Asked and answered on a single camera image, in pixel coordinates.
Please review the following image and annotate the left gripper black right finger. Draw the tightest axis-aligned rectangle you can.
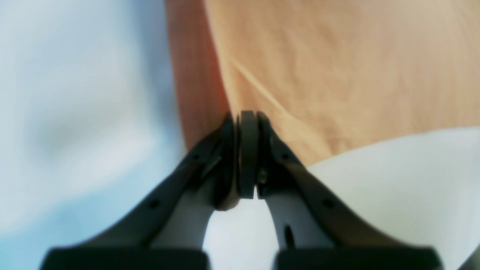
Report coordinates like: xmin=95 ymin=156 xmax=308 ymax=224
xmin=240 ymin=111 xmax=443 ymax=270

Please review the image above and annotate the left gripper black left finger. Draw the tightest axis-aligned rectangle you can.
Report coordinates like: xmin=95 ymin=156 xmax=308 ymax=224
xmin=41 ymin=114 xmax=238 ymax=270

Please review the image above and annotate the peach orange T-shirt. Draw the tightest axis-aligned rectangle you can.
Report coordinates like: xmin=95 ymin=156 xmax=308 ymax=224
xmin=165 ymin=0 xmax=480 ymax=165

